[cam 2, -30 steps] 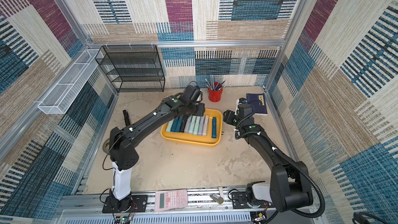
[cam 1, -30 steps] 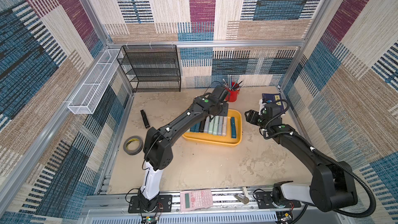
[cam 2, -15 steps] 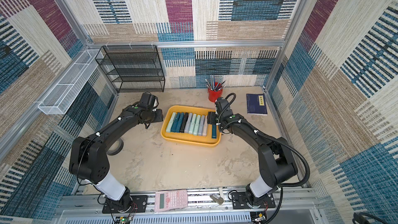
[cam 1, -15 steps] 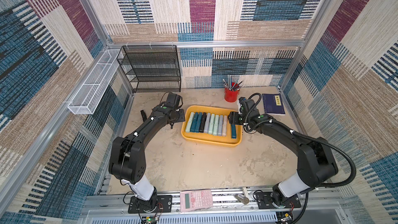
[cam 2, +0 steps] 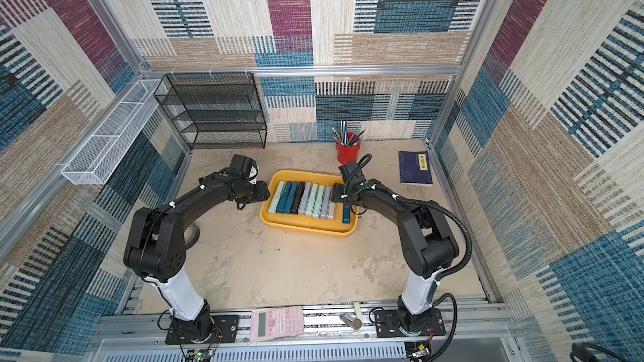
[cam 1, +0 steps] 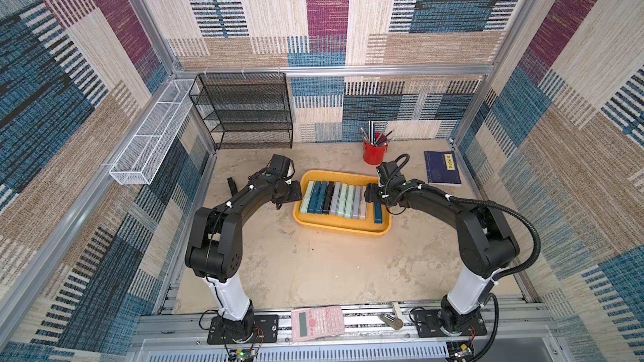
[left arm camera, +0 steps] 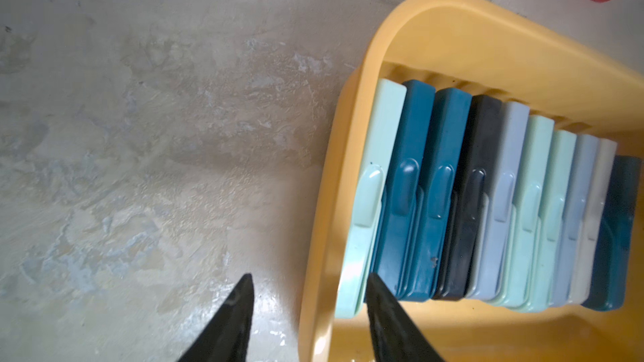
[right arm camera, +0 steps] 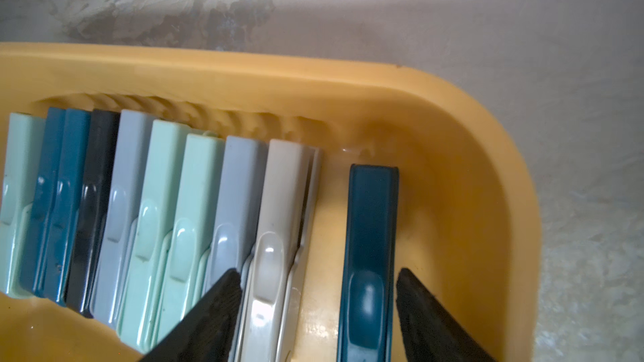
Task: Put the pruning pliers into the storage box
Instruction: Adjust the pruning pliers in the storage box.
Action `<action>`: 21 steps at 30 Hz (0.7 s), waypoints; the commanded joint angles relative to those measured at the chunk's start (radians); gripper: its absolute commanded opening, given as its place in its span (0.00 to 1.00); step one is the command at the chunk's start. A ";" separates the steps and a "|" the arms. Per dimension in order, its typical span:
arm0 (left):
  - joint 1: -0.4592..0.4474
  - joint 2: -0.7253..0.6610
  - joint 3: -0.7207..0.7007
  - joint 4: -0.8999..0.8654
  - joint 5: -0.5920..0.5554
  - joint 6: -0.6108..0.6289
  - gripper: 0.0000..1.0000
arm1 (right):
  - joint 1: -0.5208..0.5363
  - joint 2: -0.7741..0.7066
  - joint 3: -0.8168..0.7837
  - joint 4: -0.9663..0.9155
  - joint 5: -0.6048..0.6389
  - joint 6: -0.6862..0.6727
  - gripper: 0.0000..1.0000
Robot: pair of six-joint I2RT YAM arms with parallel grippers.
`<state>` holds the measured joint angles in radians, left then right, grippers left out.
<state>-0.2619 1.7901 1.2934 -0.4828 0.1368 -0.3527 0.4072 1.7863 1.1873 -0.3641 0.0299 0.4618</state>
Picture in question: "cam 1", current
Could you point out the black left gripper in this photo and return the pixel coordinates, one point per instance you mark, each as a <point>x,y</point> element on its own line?
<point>297,196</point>

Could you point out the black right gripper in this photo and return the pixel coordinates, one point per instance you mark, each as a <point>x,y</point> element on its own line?
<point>373,193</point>

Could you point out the beige pliers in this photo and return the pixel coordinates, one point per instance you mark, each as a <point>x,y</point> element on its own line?
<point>362,205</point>

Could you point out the black pruning pliers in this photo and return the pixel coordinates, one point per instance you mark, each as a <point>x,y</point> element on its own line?
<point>328,198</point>

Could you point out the yellow plastic storage tray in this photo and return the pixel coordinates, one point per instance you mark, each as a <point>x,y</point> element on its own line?
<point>336,223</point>

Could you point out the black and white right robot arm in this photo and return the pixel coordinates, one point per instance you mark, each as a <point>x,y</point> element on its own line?
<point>487,245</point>

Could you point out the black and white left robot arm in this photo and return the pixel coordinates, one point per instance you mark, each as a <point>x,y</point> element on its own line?
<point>215,248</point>

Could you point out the red pen cup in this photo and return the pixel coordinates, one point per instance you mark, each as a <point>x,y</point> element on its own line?
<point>373,155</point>

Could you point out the dark blue book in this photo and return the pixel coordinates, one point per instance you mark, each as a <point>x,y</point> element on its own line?
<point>442,168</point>

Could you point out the pink calculator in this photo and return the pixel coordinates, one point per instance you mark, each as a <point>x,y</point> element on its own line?
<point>316,323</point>

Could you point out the black wire mesh shelf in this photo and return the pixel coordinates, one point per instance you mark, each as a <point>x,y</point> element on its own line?
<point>245,110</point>

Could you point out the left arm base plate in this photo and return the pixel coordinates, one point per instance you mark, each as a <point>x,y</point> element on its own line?
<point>260,329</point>

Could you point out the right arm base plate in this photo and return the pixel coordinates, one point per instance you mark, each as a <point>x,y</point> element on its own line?
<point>442,323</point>

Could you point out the white wire mesh basket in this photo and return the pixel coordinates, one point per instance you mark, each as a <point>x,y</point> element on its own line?
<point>141,159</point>

